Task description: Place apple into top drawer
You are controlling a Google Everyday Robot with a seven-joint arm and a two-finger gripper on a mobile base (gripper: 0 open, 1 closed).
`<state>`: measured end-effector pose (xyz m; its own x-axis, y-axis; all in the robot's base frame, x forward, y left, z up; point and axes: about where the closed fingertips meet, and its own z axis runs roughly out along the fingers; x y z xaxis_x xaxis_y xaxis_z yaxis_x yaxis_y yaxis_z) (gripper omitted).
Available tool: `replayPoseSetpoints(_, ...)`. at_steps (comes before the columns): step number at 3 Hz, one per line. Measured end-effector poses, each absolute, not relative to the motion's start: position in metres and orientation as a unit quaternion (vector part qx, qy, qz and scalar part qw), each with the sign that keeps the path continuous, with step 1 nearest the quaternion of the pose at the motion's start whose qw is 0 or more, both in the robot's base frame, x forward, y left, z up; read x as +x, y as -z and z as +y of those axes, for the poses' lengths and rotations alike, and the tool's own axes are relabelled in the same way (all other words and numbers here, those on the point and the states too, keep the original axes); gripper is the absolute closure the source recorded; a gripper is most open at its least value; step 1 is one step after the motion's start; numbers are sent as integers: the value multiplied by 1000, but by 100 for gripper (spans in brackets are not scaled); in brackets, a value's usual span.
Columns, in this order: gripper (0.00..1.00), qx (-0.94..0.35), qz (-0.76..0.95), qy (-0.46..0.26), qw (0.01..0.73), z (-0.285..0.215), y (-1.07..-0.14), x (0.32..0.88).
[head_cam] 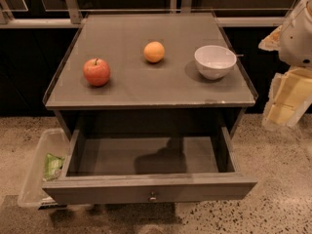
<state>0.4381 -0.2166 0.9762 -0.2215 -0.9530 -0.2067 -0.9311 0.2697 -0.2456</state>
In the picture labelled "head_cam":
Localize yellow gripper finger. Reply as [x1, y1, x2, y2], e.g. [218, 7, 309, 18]
[258, 26, 282, 52]
[262, 66, 312, 130]

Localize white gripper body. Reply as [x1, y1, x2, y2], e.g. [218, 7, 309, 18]
[279, 0, 312, 67]

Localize red apple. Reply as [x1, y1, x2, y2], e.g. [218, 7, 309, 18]
[83, 58, 110, 87]

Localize metal drawer knob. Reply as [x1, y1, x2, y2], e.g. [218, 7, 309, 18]
[148, 191, 157, 203]

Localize open grey top drawer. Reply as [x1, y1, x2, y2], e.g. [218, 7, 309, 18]
[43, 127, 256, 205]

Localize white bowl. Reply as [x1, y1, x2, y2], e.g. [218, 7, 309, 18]
[194, 45, 237, 80]

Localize orange fruit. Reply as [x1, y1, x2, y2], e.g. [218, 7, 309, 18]
[143, 41, 165, 63]

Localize grey cabinet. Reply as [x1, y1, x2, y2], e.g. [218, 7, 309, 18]
[44, 13, 257, 134]

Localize green snack bag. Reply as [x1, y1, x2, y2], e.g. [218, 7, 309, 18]
[43, 153, 64, 181]

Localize clear plastic bin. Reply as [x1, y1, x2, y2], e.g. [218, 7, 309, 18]
[18, 128, 69, 209]

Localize metal railing frame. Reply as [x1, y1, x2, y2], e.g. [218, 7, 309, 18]
[0, 0, 300, 28]

